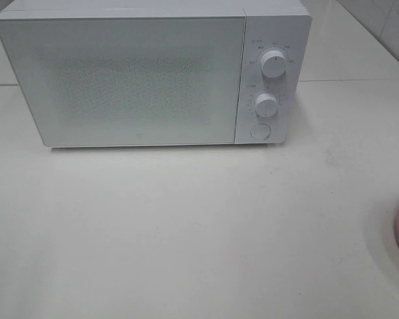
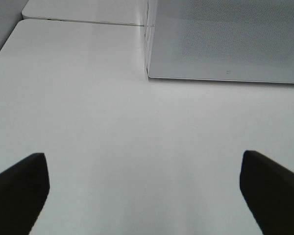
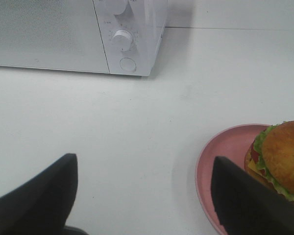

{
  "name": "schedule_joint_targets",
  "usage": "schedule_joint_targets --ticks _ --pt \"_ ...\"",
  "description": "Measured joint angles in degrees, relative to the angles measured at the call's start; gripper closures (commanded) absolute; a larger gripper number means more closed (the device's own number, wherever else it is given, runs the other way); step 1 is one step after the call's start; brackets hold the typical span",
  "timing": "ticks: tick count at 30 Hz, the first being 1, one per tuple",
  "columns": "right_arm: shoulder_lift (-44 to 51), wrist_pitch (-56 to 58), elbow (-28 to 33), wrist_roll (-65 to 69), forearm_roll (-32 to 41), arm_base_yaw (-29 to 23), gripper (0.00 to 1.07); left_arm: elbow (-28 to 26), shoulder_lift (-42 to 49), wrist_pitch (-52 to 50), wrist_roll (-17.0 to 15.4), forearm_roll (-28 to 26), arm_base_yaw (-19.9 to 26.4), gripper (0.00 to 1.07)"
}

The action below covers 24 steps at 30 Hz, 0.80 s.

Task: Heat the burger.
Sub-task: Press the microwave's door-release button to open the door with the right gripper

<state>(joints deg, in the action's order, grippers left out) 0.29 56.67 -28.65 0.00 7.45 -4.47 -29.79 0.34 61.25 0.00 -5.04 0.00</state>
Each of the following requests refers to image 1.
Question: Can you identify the white microwave door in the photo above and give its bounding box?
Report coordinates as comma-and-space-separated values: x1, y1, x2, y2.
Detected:
0, 17, 244, 147

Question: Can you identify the lower white timer knob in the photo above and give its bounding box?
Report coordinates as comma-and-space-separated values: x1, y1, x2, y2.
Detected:
255, 93, 279, 118

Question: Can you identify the white microwave oven body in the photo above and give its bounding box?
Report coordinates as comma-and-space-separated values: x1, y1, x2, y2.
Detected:
0, 1, 312, 146

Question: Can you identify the round white door button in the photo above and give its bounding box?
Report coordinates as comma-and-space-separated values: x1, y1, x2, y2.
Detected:
250, 124, 271, 140

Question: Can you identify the upper white power knob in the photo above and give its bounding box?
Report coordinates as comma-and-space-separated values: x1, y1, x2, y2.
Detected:
260, 49, 287, 78

